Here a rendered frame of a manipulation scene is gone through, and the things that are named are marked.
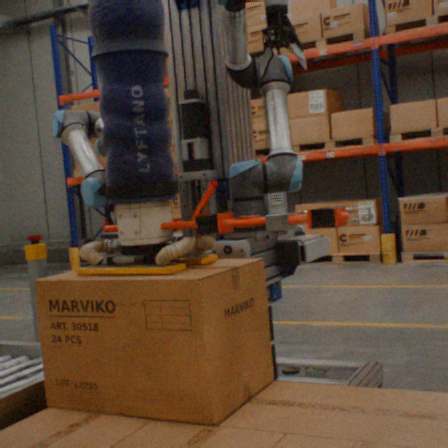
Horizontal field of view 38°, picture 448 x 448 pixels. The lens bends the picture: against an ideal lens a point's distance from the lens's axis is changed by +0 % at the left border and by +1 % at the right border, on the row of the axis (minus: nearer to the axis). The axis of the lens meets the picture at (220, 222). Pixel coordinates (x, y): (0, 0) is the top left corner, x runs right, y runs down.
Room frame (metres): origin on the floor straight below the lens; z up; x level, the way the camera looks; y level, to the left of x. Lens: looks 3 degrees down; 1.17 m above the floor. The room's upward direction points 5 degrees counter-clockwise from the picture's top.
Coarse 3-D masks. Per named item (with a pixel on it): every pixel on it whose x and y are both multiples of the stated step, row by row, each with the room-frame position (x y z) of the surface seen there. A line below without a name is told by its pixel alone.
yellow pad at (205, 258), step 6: (174, 258) 2.02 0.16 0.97; (180, 258) 2.01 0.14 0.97; (186, 258) 2.00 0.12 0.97; (192, 258) 1.99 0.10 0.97; (198, 258) 1.98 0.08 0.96; (204, 258) 1.98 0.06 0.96; (210, 258) 2.01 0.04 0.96; (216, 258) 2.04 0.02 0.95; (186, 264) 1.99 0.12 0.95; (192, 264) 1.98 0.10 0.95; (198, 264) 1.97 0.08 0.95
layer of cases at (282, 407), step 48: (288, 384) 1.99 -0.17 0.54; (0, 432) 1.79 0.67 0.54; (48, 432) 1.75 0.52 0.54; (96, 432) 1.72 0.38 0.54; (144, 432) 1.69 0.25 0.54; (192, 432) 1.66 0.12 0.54; (240, 432) 1.63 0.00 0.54; (288, 432) 1.60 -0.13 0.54; (336, 432) 1.57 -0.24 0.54; (384, 432) 1.55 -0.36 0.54; (432, 432) 1.53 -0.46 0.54
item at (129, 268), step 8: (144, 256) 1.88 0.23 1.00; (152, 256) 1.89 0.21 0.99; (104, 264) 1.98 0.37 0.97; (112, 264) 1.95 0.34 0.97; (120, 264) 1.94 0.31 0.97; (128, 264) 1.92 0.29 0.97; (136, 264) 1.90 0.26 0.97; (144, 264) 1.88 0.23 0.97; (152, 264) 1.87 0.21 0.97; (160, 264) 1.84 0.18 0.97; (168, 264) 1.85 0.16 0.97; (176, 264) 1.86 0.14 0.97; (184, 264) 1.88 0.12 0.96; (80, 272) 1.96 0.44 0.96; (88, 272) 1.94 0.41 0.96; (96, 272) 1.92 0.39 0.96; (104, 272) 1.91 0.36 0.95; (112, 272) 1.89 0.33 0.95; (120, 272) 1.88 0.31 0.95; (128, 272) 1.87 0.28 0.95; (136, 272) 1.85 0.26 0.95; (144, 272) 1.84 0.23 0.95; (152, 272) 1.82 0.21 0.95; (160, 272) 1.81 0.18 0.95; (168, 272) 1.80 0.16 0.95
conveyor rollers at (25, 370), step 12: (0, 360) 2.65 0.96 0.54; (12, 360) 2.60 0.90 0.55; (24, 360) 2.64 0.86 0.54; (36, 360) 2.58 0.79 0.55; (0, 372) 2.43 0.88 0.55; (12, 372) 2.46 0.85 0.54; (24, 372) 2.41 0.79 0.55; (36, 372) 2.44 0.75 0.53; (0, 384) 2.29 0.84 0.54; (12, 384) 2.24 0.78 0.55; (24, 384) 2.27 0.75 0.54
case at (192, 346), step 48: (48, 288) 1.95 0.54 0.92; (96, 288) 1.86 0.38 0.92; (144, 288) 1.78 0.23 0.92; (192, 288) 1.70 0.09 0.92; (240, 288) 1.88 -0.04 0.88; (48, 336) 1.96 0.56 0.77; (96, 336) 1.87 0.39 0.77; (144, 336) 1.78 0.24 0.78; (192, 336) 1.71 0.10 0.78; (240, 336) 1.86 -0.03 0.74; (48, 384) 1.97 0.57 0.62; (96, 384) 1.88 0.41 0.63; (144, 384) 1.79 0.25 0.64; (192, 384) 1.71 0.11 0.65; (240, 384) 1.83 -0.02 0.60
